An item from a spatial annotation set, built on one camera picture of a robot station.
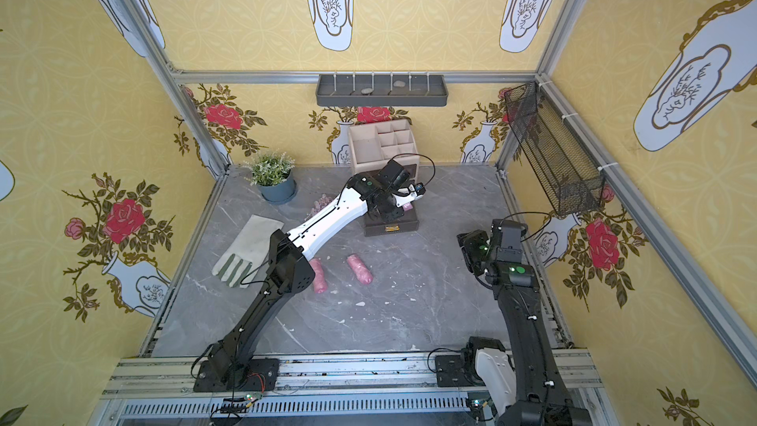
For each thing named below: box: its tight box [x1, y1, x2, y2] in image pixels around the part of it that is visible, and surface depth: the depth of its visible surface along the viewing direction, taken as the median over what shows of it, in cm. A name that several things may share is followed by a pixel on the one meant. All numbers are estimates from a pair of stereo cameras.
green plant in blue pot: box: [244, 150, 297, 204], surface depth 100 cm
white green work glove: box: [211, 213, 285, 289], surface depth 97 cm
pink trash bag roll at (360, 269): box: [346, 253, 374, 285], surface depth 92 cm
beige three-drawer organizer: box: [347, 119, 420, 181], surface depth 95 cm
